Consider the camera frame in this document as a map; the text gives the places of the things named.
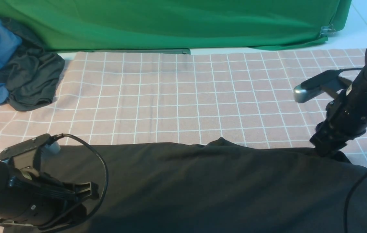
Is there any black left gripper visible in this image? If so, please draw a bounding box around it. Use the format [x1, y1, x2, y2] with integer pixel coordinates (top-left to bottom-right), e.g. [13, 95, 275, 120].
[0, 168, 100, 231]

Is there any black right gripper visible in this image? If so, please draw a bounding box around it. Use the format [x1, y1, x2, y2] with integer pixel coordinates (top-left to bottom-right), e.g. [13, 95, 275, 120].
[310, 70, 367, 157]

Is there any dark gray long-sleeve shirt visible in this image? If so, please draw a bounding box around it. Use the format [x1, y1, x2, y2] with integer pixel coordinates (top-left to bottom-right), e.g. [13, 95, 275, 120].
[2, 137, 367, 233]

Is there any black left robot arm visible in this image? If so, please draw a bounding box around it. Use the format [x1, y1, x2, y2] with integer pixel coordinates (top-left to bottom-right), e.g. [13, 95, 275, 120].
[0, 139, 100, 231]

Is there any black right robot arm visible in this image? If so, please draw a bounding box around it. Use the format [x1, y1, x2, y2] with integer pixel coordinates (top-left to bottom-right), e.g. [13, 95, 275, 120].
[310, 48, 367, 157]

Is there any metal binder clip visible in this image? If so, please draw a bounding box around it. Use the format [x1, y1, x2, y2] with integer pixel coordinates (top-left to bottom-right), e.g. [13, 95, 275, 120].
[319, 25, 336, 37]

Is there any pink checkered tablecloth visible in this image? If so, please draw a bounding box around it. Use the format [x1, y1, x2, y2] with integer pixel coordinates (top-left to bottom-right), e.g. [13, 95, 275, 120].
[0, 49, 367, 168]

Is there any dark gray crumpled garment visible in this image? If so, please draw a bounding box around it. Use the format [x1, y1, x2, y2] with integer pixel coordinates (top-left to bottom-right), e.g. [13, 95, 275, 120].
[0, 17, 65, 112]

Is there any green backdrop cloth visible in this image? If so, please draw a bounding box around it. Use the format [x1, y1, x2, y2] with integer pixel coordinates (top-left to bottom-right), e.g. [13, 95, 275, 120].
[0, 0, 351, 51]

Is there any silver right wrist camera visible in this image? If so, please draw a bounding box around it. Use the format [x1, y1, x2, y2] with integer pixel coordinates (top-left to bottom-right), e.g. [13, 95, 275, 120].
[293, 69, 352, 103]

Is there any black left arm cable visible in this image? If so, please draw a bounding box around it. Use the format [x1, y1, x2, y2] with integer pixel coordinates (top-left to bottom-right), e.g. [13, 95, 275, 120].
[39, 133, 109, 231]

